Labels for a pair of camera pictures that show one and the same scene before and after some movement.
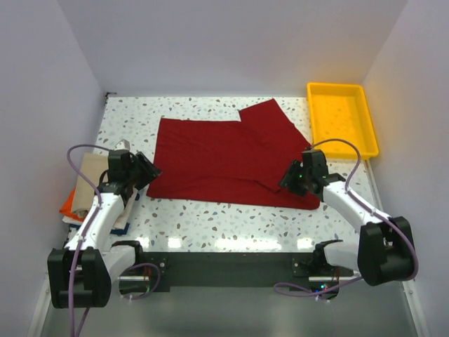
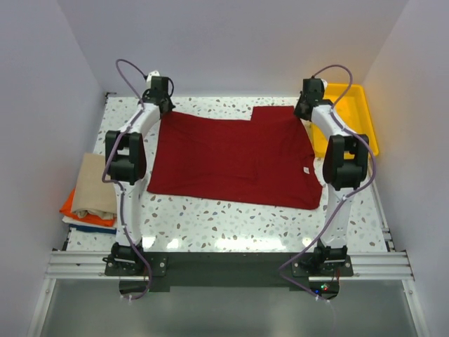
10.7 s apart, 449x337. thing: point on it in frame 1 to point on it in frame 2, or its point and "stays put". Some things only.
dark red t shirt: x=240 y=162 stays put
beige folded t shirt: x=92 y=166 stays put
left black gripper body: x=134 y=171 to x=170 y=107
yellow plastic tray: x=342 y=111 stays put
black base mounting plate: x=235 y=269 stays put
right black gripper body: x=307 y=175 to x=298 y=109
